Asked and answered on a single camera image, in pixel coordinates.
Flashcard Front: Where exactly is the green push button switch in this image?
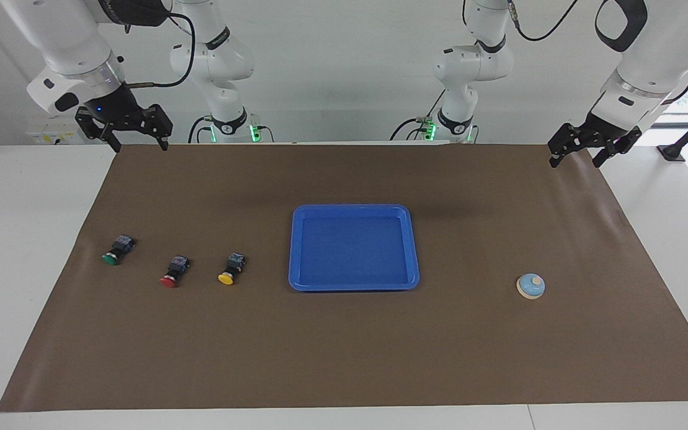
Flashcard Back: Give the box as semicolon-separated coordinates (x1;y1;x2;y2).
102;235;137;266

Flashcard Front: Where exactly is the red push button switch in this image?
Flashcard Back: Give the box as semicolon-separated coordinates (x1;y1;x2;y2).
159;255;191;289

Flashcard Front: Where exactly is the yellow push button switch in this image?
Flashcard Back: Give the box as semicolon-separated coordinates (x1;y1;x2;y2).
218;252;247;285

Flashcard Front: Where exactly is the light blue desk bell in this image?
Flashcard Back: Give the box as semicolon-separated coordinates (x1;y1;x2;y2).
516;274;546;300

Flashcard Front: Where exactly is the blue plastic tray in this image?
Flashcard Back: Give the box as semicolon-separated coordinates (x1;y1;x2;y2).
288;204;420;292

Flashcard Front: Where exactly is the white power strip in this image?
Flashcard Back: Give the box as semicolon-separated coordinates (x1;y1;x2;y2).
26;122;91;146

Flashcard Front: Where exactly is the brown table mat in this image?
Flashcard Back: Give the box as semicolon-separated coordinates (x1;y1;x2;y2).
0;143;688;413

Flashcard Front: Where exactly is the black base cable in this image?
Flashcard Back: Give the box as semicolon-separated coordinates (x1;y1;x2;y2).
188;115;214;144
389;90;447;142

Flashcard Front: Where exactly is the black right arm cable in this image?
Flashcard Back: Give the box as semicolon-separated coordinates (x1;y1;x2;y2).
123;12;195;89

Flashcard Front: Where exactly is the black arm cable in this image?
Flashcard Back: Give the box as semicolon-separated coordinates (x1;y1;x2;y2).
508;0;579;42
123;12;195;89

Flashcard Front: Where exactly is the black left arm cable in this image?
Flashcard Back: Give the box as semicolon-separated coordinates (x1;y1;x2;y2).
508;0;579;42

